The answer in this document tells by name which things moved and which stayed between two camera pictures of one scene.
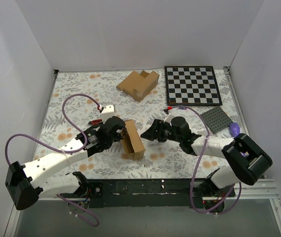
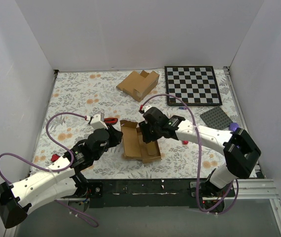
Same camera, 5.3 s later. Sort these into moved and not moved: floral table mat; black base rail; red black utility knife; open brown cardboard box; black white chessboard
Moved: red black utility knife
Not moved: open brown cardboard box; black base rail; black white chessboard; floral table mat
